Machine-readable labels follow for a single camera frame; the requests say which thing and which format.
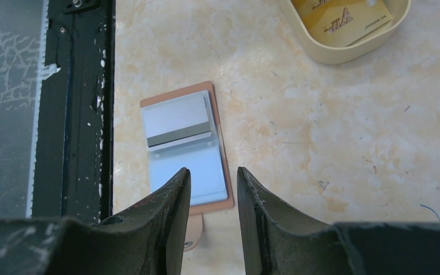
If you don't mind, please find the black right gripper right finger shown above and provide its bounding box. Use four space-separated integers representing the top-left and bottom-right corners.
237 167 440 274

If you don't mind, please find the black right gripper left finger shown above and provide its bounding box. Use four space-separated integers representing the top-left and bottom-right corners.
0 168 191 274

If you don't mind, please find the tan leather card holder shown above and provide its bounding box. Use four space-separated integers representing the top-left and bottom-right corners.
140 81 234 252

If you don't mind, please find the white card with stripe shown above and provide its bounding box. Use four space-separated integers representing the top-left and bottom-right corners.
142 90 214 151

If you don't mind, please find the cream plastic tray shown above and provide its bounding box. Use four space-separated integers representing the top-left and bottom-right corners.
279 0 412 65

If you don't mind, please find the yellow credit cards stack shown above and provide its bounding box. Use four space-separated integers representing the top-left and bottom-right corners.
292 0 392 48

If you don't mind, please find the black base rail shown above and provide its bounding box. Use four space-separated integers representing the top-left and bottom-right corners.
26 1 116 224

